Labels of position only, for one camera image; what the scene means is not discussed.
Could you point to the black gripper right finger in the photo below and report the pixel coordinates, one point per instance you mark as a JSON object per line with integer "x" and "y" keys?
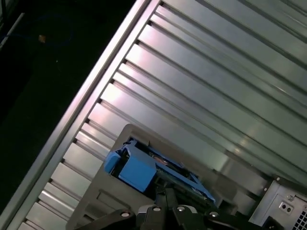
{"x": 187, "y": 218}

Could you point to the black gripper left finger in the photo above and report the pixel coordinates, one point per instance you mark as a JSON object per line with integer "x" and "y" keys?
{"x": 148, "y": 218}

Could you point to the hard disk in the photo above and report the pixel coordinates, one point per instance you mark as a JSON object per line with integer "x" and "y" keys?
{"x": 136, "y": 172}

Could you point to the grey parts rack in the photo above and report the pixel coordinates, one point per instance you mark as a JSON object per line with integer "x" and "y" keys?
{"x": 103, "y": 187}

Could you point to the black PC case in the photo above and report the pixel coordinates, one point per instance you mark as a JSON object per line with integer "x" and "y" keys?
{"x": 271, "y": 191}

